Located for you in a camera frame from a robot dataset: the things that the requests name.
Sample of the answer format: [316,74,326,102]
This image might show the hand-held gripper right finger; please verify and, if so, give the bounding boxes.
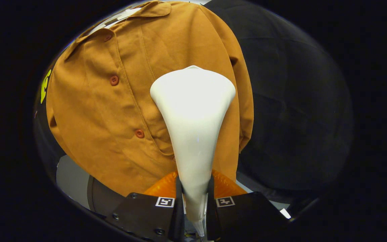
[207,170,290,242]

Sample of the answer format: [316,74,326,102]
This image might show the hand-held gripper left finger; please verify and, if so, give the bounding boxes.
[105,170,184,242]

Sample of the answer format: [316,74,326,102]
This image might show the orange button shirt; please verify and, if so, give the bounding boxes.
[46,0,254,198]

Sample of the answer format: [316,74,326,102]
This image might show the black backdrop cloth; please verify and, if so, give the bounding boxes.
[32,0,353,205]

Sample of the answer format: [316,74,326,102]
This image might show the white mannequin torso hanger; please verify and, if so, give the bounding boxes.
[88,7,142,215]

